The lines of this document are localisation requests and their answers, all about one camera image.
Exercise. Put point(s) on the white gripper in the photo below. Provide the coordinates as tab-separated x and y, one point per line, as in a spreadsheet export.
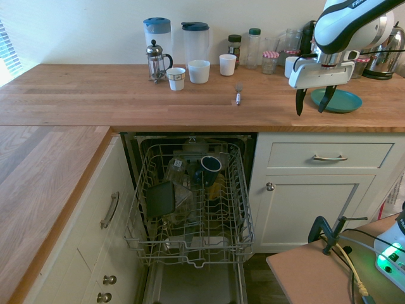
322	74

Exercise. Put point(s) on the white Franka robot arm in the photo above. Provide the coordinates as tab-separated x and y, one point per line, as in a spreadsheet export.
341	25

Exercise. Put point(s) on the white robot base green light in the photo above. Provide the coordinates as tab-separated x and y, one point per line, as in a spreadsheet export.
390	250

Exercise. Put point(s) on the dishwasher door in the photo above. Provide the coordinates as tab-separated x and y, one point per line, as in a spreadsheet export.
193	285

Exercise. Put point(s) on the teal plate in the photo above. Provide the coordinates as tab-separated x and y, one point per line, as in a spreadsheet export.
343	102

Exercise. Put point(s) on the white mug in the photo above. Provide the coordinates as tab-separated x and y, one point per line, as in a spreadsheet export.
289	68

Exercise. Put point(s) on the glass jar red checked lid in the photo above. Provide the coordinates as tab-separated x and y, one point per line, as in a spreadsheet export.
359	68
270	61

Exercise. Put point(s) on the cream cabinet drawer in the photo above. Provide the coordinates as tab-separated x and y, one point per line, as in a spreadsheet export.
291	155

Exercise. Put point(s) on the black bottle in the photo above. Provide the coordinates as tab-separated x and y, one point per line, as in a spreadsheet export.
307	38

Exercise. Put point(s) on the large empty glass jar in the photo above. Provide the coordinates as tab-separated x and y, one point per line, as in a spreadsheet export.
292	39

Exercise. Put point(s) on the clear drinking glass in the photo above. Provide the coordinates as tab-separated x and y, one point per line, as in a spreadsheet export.
271	44

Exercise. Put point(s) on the clear bottle with green lid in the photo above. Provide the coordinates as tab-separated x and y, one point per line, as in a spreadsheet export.
253	50

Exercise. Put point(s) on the stainless steel kettle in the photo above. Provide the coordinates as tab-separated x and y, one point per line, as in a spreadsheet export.
387	54

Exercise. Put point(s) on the small plain white cup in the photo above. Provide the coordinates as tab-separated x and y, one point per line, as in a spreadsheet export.
228	65

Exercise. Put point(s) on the spice jar with dark lid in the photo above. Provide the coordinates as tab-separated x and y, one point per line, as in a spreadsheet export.
234	47

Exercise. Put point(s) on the round metal door knob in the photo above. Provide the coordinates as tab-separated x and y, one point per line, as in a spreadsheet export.
270	186

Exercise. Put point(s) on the cream cabinet door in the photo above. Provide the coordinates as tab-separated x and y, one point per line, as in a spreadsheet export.
303	212

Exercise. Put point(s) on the wide white ceramic cup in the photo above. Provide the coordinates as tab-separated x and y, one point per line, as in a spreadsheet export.
199	72

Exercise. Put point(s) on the navy blue mug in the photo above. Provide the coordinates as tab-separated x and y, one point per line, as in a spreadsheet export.
210	169

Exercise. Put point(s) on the plastic bag with print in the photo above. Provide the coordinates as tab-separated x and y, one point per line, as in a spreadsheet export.
394	196

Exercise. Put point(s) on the yellow plastic item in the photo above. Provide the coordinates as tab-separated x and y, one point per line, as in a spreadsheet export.
218	190

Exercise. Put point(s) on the clear pitcher with navy lid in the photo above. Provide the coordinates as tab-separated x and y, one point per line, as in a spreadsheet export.
195	41

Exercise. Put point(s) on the dark metal clamp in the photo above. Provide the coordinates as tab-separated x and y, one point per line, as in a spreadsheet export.
330	236

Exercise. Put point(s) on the white cup with patterned band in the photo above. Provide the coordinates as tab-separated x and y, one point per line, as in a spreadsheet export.
176	79

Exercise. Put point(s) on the clear glass jar with label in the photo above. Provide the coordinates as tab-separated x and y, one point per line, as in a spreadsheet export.
175	169

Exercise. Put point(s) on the glass French press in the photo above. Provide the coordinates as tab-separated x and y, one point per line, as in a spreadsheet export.
155	61

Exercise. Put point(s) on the clear plastic container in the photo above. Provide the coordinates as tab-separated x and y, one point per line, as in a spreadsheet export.
185	204

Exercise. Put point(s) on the white pitcher with blue lid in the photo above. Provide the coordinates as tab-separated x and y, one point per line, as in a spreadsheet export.
158	31

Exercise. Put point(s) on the wooden mounting board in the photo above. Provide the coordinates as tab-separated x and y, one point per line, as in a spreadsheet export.
303	275

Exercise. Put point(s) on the black square container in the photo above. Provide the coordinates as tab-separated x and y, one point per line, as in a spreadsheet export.
160	200

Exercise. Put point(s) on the round metal drawer knob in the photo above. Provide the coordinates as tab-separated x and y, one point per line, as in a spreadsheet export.
104	297
109	279

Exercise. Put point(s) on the window blinds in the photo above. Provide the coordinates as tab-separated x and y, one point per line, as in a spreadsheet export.
5	54

